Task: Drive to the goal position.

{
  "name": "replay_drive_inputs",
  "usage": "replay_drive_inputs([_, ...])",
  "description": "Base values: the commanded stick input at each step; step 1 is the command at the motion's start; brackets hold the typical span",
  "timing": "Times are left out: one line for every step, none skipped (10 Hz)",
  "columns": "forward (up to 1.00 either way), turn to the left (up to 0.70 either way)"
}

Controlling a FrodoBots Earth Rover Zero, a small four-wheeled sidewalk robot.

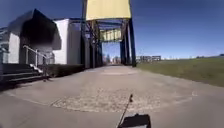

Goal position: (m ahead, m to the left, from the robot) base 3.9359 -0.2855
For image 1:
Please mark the grey concrete path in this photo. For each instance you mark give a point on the grey concrete path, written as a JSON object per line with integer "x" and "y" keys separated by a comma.
{"x": 110, "y": 83}

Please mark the distant building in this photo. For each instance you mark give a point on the distant building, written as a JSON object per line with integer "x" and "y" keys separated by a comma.
{"x": 150, "y": 58}

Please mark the low dark hedge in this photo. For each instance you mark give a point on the low dark hedge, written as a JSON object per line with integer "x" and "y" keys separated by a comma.
{"x": 63, "y": 69}

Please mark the white building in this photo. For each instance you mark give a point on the white building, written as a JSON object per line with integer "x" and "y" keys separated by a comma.
{"x": 66, "y": 40}

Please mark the yellow tower on dark legs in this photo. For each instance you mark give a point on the yellow tower on dark legs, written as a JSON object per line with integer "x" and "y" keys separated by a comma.
{"x": 106, "y": 8}

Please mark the grass slope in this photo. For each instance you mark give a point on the grass slope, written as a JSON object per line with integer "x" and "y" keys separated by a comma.
{"x": 190, "y": 68}

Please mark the pale metal handrail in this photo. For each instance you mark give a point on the pale metal handrail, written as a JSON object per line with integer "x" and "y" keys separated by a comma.
{"x": 35, "y": 53}

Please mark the dark concrete stairs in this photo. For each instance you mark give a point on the dark concrete stairs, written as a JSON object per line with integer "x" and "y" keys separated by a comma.
{"x": 16, "y": 73}

